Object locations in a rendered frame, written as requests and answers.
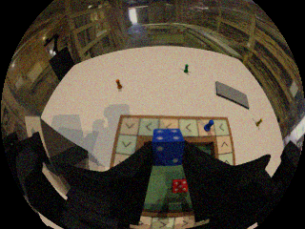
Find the red die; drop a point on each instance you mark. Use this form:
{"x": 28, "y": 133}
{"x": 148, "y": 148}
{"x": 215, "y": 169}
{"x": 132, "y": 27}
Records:
{"x": 179, "y": 185}

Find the blue pawn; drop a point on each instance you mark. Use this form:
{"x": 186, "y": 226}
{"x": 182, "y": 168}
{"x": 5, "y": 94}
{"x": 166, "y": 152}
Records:
{"x": 207, "y": 127}

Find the blue die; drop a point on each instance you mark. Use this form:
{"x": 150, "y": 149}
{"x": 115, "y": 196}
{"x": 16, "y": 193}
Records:
{"x": 167, "y": 147}

